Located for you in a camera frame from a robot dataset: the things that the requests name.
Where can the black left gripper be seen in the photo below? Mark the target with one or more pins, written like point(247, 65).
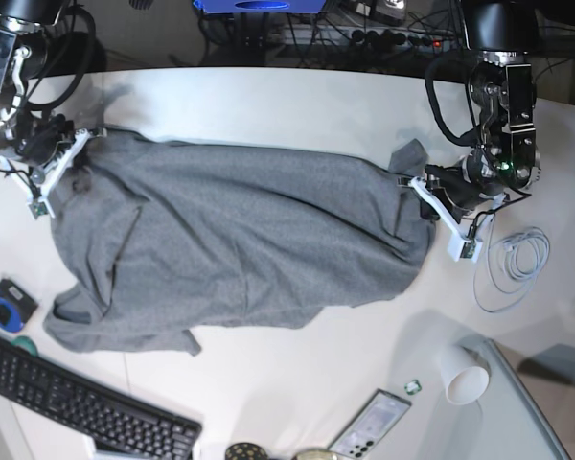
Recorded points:
point(445, 184)

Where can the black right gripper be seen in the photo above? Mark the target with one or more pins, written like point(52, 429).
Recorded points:
point(44, 140)

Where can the grey t-shirt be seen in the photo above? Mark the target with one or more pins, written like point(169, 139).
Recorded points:
point(164, 238)

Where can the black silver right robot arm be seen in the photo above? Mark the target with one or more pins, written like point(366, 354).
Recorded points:
point(35, 37)

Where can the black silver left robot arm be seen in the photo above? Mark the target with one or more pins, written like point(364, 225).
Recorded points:
point(503, 157)

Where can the blue black tape measure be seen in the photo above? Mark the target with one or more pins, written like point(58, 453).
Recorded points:
point(16, 306)

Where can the black power strip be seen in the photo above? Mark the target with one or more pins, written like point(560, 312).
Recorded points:
point(386, 41)

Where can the white paper cup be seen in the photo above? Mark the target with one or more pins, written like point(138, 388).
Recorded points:
point(464, 380)

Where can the green tape roll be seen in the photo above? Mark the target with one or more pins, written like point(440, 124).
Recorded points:
point(26, 344)

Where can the small green white packet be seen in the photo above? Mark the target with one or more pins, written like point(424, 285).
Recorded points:
point(412, 387)

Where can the smartphone with clear case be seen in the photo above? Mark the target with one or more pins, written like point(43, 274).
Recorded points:
point(370, 425)

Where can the glass side table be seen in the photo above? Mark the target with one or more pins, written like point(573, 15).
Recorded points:
point(528, 409)

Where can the black computer keyboard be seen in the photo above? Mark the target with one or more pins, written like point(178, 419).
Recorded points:
point(107, 416)

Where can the olive round container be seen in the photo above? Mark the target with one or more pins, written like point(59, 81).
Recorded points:
point(315, 454)

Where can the black dotted round lid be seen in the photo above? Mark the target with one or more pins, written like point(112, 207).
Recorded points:
point(245, 451)

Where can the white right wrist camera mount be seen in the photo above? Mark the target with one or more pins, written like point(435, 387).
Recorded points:
point(38, 185)

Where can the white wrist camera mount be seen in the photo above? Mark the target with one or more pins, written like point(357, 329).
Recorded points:
point(479, 208)
point(38, 185)

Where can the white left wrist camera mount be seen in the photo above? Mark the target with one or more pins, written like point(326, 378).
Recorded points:
point(479, 208)

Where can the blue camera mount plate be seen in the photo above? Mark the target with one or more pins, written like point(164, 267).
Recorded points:
point(234, 6)

